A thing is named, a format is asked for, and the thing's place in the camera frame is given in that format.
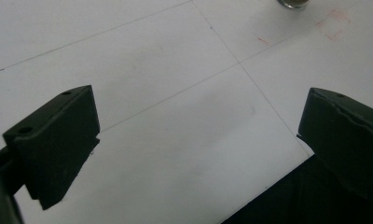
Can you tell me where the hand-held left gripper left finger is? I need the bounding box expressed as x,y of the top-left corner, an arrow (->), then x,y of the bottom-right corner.
2,84 -> 101,211

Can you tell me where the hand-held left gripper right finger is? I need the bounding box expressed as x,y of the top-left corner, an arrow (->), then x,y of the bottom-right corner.
297,87 -> 373,203

